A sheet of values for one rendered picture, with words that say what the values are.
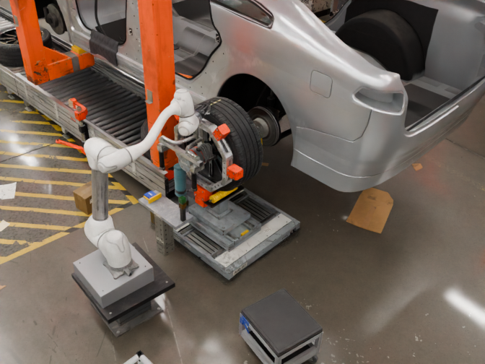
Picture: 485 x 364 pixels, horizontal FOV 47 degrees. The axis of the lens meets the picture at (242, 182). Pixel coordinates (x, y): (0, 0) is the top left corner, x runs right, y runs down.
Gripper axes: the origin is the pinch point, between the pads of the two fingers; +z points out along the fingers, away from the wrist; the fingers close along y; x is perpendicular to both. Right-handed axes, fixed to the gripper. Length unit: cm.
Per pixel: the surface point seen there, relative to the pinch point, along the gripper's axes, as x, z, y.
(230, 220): -99, 3, 9
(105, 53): -12, 110, -149
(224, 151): -23.6, -19.7, 17.9
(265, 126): -32, 37, 29
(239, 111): -6.6, 7.1, 20.4
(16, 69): -56, 154, -299
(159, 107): -7.7, 2.4, -38.9
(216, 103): -2.1, 6.8, 3.7
